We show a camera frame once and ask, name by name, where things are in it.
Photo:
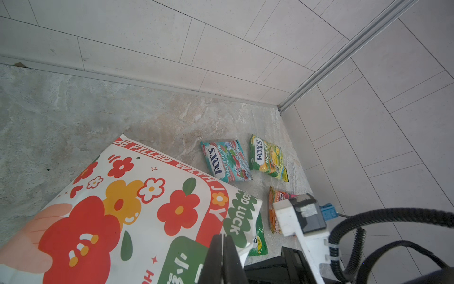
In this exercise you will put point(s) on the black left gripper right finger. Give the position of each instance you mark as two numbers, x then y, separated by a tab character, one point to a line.
232	269

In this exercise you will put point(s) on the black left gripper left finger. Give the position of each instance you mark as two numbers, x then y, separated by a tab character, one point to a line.
211	272

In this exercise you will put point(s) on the white floral paper bag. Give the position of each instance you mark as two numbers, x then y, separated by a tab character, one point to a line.
133	216

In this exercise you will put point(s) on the teal Fox's candy packet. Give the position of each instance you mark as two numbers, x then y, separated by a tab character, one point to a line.
226	161

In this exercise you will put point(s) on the yellow green Fox's candy packet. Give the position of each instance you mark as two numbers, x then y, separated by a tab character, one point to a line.
267	158

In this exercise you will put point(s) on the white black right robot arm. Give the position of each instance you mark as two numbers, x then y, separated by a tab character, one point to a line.
293	267

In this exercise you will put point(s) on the right corner aluminium profile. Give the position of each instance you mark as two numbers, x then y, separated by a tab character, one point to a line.
369	32

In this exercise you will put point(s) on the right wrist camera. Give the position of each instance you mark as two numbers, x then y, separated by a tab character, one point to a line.
301	217

